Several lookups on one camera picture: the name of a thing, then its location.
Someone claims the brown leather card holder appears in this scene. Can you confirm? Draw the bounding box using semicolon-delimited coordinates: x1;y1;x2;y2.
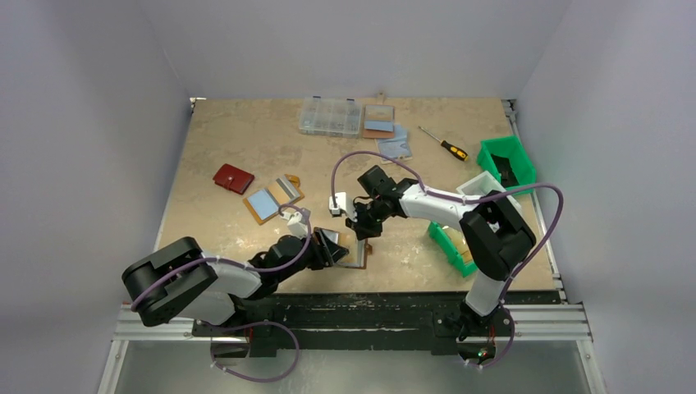
334;231;372;269

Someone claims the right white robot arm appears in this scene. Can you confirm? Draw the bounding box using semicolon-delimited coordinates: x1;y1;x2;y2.
330;166;537;326

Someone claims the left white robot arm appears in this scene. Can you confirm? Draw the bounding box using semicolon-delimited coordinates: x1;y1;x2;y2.
121;227;352;327

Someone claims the open tan card holder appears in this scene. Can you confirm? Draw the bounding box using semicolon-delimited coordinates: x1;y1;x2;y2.
243;174;305;225

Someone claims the green bin with cards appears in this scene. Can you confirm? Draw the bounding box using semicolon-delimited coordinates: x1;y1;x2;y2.
428;222;477;277

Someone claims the blue transparent card sleeve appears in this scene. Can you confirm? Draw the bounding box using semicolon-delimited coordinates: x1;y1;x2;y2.
376;124;413;161

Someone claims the dark red card holder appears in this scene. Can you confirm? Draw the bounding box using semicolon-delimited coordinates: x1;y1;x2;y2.
213;163;255;195

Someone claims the open brown card holder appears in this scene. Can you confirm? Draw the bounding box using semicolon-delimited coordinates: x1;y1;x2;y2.
362;104;395;139

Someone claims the clear plastic organizer box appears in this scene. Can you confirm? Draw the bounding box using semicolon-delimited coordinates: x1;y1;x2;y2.
299;96;364;138

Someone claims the yellow black screwdriver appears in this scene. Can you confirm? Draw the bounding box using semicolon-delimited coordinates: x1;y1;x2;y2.
418;126;469;162

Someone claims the white small bin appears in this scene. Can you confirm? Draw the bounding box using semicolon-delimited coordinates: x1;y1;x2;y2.
456;171;506;199

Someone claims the green bin far right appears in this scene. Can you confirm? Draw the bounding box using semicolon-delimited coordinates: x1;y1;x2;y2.
476;135;537;190

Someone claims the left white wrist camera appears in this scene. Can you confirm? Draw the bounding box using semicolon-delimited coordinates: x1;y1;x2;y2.
281;211;311;239

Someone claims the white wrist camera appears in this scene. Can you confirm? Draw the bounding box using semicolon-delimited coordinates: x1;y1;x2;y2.
328;192;349;217
281;211;311;239

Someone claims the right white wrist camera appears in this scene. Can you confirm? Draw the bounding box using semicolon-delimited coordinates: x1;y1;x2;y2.
328;192;349;217

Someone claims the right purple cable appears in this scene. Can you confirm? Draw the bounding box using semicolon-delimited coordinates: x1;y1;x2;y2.
330;150;565;372

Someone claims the purple cable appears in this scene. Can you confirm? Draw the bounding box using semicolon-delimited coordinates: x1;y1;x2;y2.
330;150;565;372
129;204;314;383

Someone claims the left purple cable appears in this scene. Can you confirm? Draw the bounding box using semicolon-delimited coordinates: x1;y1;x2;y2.
129;204;314;383

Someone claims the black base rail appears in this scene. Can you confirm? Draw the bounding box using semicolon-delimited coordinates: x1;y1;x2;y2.
190;291;561;359

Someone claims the aluminium frame rail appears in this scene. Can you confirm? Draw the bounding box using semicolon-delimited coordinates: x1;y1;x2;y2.
98;305;607;393

